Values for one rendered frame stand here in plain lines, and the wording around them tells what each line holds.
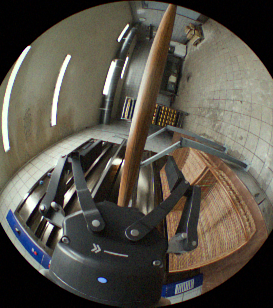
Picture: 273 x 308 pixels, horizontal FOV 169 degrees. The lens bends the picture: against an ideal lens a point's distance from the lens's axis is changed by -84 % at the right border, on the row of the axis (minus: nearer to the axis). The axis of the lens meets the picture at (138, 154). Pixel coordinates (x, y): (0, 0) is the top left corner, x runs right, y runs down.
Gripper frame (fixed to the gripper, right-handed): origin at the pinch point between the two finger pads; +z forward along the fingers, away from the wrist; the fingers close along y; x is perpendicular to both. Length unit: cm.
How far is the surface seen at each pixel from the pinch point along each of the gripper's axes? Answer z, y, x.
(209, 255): -21, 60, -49
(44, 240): -28, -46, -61
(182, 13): 160, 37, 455
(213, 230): -1, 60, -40
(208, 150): 37, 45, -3
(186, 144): 37.5, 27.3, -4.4
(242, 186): 7, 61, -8
